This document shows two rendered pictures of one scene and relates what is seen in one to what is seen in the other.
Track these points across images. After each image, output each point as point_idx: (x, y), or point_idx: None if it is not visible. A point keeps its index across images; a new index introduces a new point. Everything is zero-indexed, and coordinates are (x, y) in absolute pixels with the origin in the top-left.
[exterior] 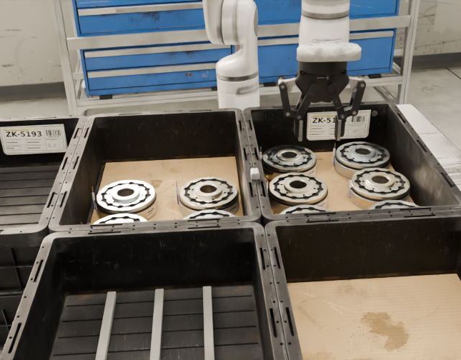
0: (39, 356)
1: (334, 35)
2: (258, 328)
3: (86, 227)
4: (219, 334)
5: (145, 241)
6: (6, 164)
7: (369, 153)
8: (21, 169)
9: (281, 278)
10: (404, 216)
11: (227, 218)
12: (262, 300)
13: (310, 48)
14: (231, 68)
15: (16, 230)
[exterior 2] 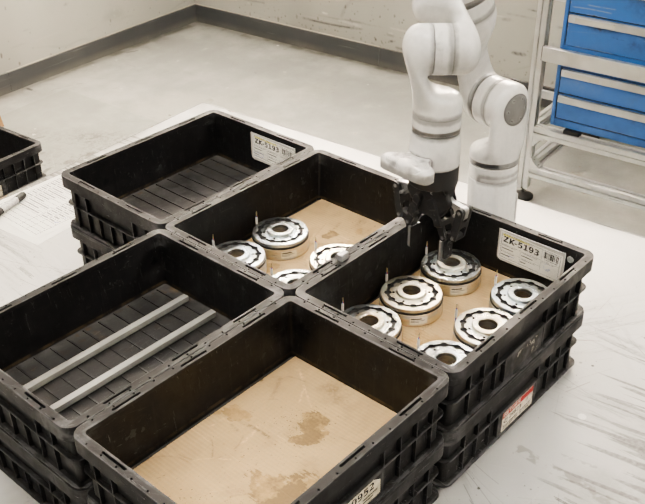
0: (92, 305)
1: (424, 153)
2: None
3: (184, 235)
4: None
5: (209, 265)
6: (252, 166)
7: (523, 298)
8: None
9: (232, 333)
10: (389, 348)
11: (271, 277)
12: None
13: (388, 158)
14: (476, 151)
15: (148, 216)
